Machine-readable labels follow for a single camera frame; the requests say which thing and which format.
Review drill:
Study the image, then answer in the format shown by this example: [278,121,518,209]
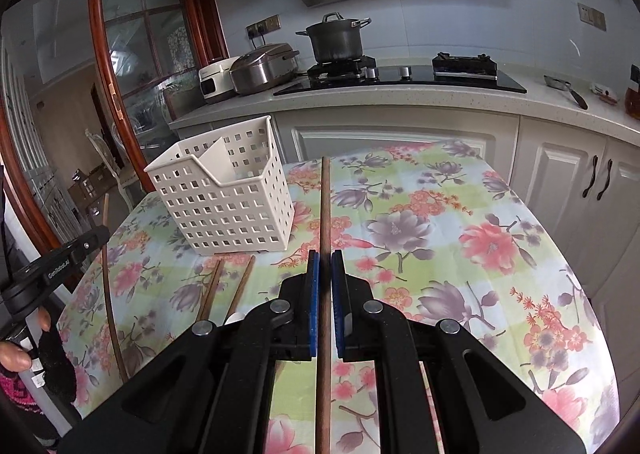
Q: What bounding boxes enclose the white perforated plastic utensil basket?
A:
[144,116,295,255]

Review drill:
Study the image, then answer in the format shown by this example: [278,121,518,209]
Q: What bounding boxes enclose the small strainer with black handle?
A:
[544,74,588,110]

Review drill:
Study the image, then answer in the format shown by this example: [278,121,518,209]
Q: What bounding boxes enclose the left human hand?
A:
[0,307,51,373]

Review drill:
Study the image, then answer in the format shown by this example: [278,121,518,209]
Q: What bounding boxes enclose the red wooden glass door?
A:
[1,0,227,256]

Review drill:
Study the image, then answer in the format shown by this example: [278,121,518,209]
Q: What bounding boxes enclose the black gas stove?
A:
[274,52,527,96]

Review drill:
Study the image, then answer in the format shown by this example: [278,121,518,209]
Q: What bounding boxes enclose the white lower kitchen cabinets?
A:
[172,102,639,408]

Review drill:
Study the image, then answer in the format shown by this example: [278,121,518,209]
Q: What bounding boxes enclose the floral tablecloth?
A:
[58,144,620,452]

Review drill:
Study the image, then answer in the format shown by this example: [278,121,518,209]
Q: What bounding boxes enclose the black cooking pot with lid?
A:
[296,12,371,64]

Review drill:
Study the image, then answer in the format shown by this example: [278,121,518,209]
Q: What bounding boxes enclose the wall power socket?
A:
[246,15,281,41]

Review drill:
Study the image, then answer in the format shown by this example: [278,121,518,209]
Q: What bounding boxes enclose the wall switch plate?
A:
[577,3,606,31]

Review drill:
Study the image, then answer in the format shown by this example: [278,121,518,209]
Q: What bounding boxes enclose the white dining chair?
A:
[85,129,139,212]

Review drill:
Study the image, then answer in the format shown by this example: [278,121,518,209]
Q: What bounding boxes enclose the pink knitted sleeve forearm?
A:
[1,367,60,453]

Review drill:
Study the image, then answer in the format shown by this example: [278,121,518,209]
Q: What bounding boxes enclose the silver rice cooker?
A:
[229,43,299,96]

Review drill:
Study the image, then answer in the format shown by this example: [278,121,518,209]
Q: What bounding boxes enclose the white kitchen appliance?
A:
[198,56,238,104]

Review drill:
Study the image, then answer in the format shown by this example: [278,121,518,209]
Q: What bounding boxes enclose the brown wooden chopstick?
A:
[100,191,132,385]
[224,255,255,323]
[316,157,332,454]
[196,259,224,321]

